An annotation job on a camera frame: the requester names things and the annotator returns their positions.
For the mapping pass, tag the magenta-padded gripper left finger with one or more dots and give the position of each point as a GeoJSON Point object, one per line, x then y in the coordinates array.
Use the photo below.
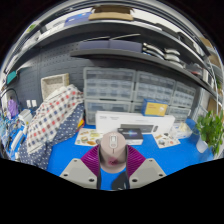
{"type": "Point", "coordinates": [75, 171]}

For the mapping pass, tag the white woven basket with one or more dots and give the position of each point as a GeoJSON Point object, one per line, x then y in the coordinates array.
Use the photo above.
{"type": "Point", "coordinates": [53, 85]}

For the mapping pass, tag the clear plastic box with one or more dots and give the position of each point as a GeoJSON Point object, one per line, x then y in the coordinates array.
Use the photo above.
{"type": "Point", "coordinates": [183, 130]}

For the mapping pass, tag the teal wall holder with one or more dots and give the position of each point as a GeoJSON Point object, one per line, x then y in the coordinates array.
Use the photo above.
{"type": "Point", "coordinates": [11, 77]}

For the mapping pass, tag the grey pegboard wall panel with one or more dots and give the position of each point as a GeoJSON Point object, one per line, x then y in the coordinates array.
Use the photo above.
{"type": "Point", "coordinates": [60, 63]}

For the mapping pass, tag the white and blue device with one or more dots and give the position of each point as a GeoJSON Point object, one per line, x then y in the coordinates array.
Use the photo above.
{"type": "Point", "coordinates": [25, 116]}

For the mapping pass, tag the long white keyboard box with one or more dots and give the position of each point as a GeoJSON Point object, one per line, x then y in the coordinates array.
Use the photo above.
{"type": "Point", "coordinates": [106, 121]}

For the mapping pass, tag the white power strip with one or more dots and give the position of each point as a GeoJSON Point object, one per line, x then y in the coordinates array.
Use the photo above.
{"type": "Point", "coordinates": [17, 140]}

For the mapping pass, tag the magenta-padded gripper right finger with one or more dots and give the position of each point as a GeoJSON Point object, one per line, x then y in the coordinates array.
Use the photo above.
{"type": "Point", "coordinates": [150, 171]}

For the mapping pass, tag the colourful printed card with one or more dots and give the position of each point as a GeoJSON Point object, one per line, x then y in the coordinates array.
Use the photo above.
{"type": "Point", "coordinates": [87, 137]}
{"type": "Point", "coordinates": [166, 140]}

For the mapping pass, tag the green potted plant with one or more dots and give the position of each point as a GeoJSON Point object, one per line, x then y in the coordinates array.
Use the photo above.
{"type": "Point", "coordinates": [210, 128]}

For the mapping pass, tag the pink computer mouse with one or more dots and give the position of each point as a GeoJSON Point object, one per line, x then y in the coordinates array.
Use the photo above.
{"type": "Point", "coordinates": [113, 153]}

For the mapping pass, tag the small black box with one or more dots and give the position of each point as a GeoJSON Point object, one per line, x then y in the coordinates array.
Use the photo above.
{"type": "Point", "coordinates": [133, 136]}

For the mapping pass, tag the yellow and blue box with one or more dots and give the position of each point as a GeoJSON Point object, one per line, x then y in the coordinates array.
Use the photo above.
{"type": "Point", "coordinates": [155, 108]}

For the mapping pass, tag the checkered and polka-dot cloth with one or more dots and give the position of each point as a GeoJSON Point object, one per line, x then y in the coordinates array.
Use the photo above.
{"type": "Point", "coordinates": [50, 120]}

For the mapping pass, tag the yellow and red toy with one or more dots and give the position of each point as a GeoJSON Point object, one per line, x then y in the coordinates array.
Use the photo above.
{"type": "Point", "coordinates": [81, 123]}

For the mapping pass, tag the purple bag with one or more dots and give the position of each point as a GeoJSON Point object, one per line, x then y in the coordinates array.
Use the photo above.
{"type": "Point", "coordinates": [12, 107]}

